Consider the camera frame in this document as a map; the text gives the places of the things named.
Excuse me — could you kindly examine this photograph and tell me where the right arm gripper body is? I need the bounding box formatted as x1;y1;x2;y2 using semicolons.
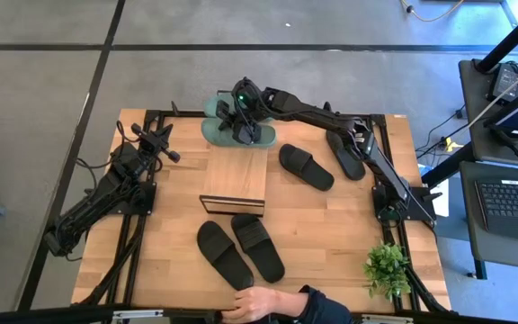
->
228;89;265;128

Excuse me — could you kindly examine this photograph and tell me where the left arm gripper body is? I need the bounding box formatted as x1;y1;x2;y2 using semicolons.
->
137;130;167;158

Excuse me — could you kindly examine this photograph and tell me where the green slide sandal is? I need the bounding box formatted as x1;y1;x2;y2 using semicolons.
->
201;117;278;149
203;92;242;120

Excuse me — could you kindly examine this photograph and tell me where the wooden shelf with metal rails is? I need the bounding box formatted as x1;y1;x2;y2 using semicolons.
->
199;92;272;217

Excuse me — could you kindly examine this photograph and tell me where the black slide sandal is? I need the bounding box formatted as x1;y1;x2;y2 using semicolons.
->
278;143;335;193
230;213;286;284
325;129;367;182
196;220;255;292

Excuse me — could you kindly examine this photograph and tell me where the person's forearm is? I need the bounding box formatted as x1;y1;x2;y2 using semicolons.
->
281;283;355;324

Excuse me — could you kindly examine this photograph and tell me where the person's hand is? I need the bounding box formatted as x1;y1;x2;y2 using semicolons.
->
220;286;287;324

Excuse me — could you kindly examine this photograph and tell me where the small green artificial plant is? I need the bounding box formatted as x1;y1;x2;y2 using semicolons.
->
362;242;412;302

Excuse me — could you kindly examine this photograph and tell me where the black diagonal rig pole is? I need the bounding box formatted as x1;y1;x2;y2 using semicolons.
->
475;0;518;75
420;142;476;189

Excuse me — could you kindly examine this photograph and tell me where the black horizontal rig beam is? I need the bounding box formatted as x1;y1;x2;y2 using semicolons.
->
0;303;518;324

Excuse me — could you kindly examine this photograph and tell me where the white paper sheet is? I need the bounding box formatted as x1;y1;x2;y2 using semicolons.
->
418;164;452;219

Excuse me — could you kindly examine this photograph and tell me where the dark grey desk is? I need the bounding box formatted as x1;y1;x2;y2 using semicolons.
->
459;160;518;275
458;58;518;168

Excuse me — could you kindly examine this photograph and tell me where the black power adapter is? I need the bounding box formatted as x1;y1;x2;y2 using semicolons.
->
491;62;518;103

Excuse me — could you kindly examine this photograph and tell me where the black laptop keyboard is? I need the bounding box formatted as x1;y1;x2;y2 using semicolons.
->
474;178;518;245

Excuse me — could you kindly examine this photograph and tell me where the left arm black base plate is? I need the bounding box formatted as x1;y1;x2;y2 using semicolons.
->
118;180;157;217

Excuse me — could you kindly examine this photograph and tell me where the silver metal bracket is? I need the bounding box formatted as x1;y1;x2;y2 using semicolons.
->
112;309;165;321
361;313;415;324

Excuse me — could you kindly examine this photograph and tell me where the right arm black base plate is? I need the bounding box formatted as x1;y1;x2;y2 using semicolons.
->
372;184;442;222

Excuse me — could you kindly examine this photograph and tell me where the yellow floor cable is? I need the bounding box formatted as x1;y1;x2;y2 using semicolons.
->
399;0;466;23

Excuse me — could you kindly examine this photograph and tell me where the thin white cable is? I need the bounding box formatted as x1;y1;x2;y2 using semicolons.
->
467;56;518;130

